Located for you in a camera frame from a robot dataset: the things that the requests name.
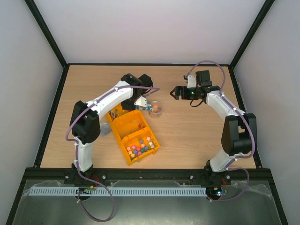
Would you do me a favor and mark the orange three-compartment bin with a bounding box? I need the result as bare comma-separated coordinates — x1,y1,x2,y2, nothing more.
105,104,160,165

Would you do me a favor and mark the clear plastic jar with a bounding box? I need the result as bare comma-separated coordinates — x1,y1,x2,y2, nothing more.
149,101,163,119

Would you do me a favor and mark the round metal lid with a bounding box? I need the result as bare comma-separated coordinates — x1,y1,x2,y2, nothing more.
99,122,111,136

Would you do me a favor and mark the metal scoop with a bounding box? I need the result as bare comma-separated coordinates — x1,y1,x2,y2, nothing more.
136,105,152,111

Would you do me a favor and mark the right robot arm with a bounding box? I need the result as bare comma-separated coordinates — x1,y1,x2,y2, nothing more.
170,70,257,184

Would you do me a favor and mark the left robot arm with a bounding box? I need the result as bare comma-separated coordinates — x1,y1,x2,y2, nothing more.
66,74,160,182

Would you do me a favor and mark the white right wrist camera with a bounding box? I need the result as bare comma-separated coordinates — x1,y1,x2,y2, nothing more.
183,75,197,89

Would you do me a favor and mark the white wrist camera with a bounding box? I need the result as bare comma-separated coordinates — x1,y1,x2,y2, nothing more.
134,96,147,107
183,75,197,89

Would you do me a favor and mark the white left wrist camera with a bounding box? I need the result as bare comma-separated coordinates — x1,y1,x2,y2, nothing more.
134,96,147,107

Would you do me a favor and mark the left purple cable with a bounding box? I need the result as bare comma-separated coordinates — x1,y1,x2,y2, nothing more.
65,85,160,221

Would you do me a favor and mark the black aluminium frame rail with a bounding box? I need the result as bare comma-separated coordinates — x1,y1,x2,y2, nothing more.
23,166,272,186

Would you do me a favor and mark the white slotted cable duct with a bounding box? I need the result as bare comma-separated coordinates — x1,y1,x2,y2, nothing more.
29,187,207,197

